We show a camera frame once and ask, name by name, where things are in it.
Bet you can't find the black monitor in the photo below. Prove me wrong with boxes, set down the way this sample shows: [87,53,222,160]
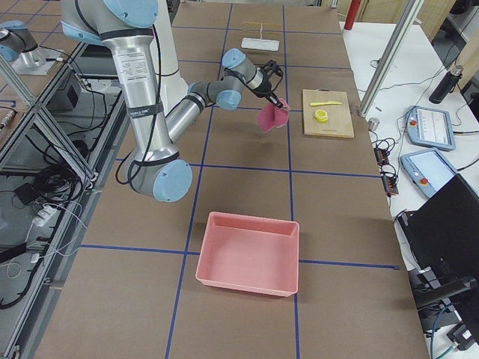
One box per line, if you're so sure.
[398,174,478,279]

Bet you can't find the blue teach pendant near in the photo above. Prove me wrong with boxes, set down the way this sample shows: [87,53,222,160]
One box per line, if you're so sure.
[400,147,459,198]

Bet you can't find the red wiping cloth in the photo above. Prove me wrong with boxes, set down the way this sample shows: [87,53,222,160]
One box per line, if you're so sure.
[256,103,289,133]

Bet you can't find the blue teach pendant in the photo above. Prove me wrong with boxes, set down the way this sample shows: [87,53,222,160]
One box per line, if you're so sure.
[406,106,456,151]
[400,147,459,198]

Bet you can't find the blue teach pendant far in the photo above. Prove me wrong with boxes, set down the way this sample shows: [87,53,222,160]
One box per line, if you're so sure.
[406,106,456,151]

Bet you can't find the aluminium frame post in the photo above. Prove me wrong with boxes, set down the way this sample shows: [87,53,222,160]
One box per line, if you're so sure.
[358,0,424,117]

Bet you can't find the black water bottle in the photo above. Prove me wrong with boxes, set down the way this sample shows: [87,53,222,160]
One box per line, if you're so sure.
[429,65,464,104]

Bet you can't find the red cylinder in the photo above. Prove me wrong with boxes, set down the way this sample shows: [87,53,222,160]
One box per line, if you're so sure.
[344,0,361,31]

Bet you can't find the yellow lemon slices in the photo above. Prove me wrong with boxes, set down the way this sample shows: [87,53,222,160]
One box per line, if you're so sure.
[314,109,329,123]

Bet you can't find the yellow plastic knife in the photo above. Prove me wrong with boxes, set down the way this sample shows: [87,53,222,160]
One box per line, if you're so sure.
[309,101,342,107]

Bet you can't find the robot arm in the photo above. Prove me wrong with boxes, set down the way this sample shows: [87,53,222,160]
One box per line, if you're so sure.
[61,1,287,203]

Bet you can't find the pink plastic bin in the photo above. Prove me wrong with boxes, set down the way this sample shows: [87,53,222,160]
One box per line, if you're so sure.
[195,212,299,297]

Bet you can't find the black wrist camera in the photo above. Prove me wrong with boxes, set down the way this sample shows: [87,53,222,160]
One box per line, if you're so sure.
[258,60,284,82]

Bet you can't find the bamboo cutting board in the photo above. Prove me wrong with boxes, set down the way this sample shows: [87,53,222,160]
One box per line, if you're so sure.
[302,89,355,138]

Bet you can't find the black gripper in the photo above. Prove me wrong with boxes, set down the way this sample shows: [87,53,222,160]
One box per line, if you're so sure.
[249,76,290,111]

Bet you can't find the white rack tray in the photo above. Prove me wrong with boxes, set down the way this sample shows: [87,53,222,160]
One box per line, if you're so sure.
[241,37,280,52]

